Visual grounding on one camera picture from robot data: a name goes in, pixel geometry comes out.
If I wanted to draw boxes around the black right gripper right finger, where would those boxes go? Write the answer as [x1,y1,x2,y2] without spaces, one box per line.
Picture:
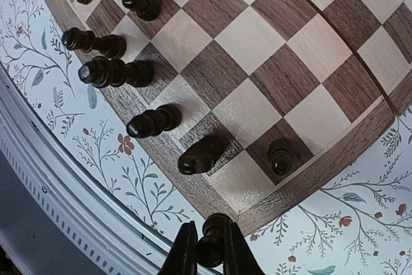
[223,221,264,275]

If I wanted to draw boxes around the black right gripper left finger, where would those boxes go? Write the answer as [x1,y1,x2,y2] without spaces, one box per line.
[158,221,197,275]

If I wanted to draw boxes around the dark rook chess piece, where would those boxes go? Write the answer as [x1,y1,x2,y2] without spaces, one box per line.
[196,213,231,268]

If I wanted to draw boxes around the dark knight chess piece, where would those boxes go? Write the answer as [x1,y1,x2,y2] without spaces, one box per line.
[178,135,225,175]

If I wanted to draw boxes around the wooden chess board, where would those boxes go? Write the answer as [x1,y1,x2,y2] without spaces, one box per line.
[46,0,411,234]

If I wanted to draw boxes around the floral patterned table cloth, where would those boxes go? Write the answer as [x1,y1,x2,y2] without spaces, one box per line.
[1,0,411,274]

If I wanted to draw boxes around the front aluminium rail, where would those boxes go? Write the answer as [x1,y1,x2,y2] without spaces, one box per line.
[1,68,165,274]

